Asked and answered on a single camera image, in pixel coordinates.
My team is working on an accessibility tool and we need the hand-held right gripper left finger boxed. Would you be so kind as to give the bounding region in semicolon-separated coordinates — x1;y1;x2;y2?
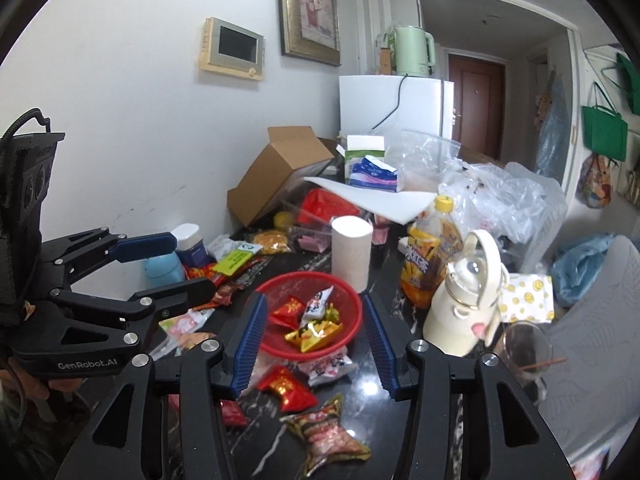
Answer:
55;292;269;480

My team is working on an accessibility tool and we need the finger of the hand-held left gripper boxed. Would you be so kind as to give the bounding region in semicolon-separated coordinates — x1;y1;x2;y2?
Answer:
39;227;179;289
46;277;217;350

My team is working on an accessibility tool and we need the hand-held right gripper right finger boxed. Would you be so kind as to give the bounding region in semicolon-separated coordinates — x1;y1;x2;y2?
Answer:
361;294;571;480

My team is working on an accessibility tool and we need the red gold print snack packet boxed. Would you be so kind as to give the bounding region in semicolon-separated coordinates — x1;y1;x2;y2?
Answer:
256;364;319;412
270;296;304;332

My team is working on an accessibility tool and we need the silver white snack packet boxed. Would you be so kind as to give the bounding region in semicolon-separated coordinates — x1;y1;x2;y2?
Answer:
298;346;360;387

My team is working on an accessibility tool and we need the red plastic basket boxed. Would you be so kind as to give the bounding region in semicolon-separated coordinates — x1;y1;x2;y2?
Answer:
253;271;363;361

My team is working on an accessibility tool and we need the yellow snack packet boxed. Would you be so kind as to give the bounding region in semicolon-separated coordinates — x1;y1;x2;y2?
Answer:
284;319;346;354

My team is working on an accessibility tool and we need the large dark red snack packet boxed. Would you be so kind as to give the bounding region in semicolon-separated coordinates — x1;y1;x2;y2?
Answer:
220;399;251;429

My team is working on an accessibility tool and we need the white cartoon snack packet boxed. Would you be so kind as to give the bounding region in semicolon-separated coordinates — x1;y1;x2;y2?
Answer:
300;285;335;327

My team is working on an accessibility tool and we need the brown pink snack packet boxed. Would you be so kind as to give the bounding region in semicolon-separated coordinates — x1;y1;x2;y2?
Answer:
279;394;373;477

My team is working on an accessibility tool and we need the person's left hand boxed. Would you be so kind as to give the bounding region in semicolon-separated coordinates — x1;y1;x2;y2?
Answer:
7;360;88;413

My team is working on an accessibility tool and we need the light blue mini humidifier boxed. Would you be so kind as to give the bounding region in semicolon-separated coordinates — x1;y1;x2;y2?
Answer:
141;252;186;284

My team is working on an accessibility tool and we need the pink flower print packet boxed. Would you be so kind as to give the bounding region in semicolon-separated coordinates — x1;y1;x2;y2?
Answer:
159;307;217;337

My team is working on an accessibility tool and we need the glossy red snack packet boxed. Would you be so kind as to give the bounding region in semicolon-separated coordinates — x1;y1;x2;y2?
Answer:
184;264;222;282

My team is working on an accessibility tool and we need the white lid dark jar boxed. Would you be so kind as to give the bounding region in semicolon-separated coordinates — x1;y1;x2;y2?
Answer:
171;223;209;267

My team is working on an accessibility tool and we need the brown cartoon snack packet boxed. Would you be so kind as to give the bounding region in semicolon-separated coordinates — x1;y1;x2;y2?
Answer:
172;331;217;357

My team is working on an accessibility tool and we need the orange brown snack packet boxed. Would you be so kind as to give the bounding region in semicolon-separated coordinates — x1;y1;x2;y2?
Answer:
207;280;253;308

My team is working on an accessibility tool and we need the grey white foil packet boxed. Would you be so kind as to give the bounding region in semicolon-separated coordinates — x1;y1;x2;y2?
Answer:
206;234;237;262

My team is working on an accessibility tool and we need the green label packet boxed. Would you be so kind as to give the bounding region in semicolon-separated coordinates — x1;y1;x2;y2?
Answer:
214;241;264;279

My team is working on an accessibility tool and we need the toilet paper roll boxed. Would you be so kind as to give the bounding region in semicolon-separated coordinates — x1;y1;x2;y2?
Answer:
330;215;374;292

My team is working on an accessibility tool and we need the iced tea bottle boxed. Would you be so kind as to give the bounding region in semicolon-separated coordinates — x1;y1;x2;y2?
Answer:
399;194;465;310

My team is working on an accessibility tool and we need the orange yellow snack bag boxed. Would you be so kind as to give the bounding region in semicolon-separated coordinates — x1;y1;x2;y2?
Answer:
251;229;294;256

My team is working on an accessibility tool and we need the clear plastic container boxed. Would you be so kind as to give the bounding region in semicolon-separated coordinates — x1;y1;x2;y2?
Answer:
281;195;383;255

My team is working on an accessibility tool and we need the glass cartoon mug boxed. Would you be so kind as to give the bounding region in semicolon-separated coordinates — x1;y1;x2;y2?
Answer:
499;321;555;393

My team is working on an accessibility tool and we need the white foam sheet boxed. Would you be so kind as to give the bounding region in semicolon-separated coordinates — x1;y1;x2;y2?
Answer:
302;175;437;227

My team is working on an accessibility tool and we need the cardboard box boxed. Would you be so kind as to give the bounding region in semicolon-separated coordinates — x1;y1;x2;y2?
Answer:
226;126;342;229

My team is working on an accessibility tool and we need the red white label packet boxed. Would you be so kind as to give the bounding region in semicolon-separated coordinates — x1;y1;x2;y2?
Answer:
297;188;372;227

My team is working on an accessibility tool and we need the yellow smiley napkin pack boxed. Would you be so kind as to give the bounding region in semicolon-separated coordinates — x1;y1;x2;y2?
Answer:
499;273;556;324

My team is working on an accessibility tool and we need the thin stirring stick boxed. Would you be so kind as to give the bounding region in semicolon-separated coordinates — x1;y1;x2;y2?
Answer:
516;356;569;374

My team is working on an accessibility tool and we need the blue pink tissue packet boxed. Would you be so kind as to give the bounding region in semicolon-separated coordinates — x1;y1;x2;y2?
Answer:
348;155;399;192

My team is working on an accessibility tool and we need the large clear zip bag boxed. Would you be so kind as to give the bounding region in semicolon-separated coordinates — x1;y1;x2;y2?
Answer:
397;129;464;195

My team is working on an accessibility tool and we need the pile of clear plastic bags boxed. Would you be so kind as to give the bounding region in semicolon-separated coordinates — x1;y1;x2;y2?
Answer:
439;157;568;248

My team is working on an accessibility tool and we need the white ribbed plastic bin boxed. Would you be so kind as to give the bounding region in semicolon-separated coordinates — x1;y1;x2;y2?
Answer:
520;200;569;273

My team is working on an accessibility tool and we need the green white carton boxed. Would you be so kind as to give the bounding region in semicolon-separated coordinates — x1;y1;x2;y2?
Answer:
336;134;387;181

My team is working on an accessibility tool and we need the light blue plastic bag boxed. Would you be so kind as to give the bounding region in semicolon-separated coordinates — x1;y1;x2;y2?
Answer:
551;231;617;307

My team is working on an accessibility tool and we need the grey cushioned chair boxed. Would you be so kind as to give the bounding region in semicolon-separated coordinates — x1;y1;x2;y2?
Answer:
537;234;640;468

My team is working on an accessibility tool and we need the white mini fridge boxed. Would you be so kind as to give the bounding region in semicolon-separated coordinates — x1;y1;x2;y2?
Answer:
338;74;456;142

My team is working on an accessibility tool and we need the brown door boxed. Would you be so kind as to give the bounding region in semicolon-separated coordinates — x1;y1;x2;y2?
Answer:
446;54;512;162

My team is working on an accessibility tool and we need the patterned tote bag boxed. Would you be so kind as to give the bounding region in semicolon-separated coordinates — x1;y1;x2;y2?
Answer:
576;154;614;209

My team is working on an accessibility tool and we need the blue hanging plastic bag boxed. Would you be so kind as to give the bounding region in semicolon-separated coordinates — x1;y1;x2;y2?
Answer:
531;71;572;177

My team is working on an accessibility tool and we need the dark framed picture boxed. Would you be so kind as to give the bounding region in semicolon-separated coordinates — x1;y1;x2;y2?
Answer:
276;0;343;68

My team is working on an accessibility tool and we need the light green paper box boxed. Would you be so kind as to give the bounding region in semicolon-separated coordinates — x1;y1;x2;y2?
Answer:
374;30;398;77

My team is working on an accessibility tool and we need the green electric kettle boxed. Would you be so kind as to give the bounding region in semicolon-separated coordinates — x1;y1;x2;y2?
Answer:
391;24;437;79

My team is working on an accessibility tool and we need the large green tote bag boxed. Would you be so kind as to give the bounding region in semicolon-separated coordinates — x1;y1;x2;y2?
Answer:
581;81;629;162

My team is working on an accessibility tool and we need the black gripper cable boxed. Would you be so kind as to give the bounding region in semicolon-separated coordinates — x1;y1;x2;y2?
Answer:
0;108;52;143

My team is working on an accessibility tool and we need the cream handled water bottle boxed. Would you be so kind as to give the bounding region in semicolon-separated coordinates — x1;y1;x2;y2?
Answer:
421;229;512;359

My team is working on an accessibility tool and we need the wall intercom panel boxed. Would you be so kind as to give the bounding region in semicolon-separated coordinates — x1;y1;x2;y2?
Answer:
199;16;266;82

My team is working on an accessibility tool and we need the black power cable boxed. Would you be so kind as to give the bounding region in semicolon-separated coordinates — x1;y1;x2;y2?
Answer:
370;75;407;132

